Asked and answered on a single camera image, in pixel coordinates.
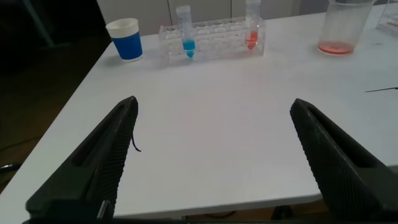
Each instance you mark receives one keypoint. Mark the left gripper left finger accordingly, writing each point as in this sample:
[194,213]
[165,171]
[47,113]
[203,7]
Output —
[99,168]

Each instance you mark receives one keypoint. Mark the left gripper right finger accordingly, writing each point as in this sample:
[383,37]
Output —
[345,177]

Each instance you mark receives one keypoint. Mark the test tube with blue pigment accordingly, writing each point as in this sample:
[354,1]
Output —
[188,45]

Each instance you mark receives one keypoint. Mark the clear glass beaker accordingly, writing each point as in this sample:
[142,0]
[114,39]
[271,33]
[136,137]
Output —
[337,37]

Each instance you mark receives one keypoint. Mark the clear plastic test tube rack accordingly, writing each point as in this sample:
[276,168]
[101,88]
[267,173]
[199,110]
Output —
[217,46]
[388,21]

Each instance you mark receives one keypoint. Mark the test tube with red pigment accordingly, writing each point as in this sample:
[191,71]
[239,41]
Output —
[251,37]

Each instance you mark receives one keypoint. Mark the blue and white paper cup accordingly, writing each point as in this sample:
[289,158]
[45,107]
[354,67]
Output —
[127,45]

